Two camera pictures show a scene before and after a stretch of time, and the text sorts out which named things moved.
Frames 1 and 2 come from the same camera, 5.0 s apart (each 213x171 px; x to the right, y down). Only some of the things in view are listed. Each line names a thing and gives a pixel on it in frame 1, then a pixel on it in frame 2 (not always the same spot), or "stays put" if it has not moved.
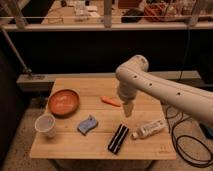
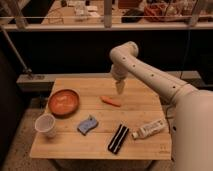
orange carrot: x=110 y=100 stays put
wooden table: x=90 y=123 stays put
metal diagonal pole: x=16 y=53 stays put
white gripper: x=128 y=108 → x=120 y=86
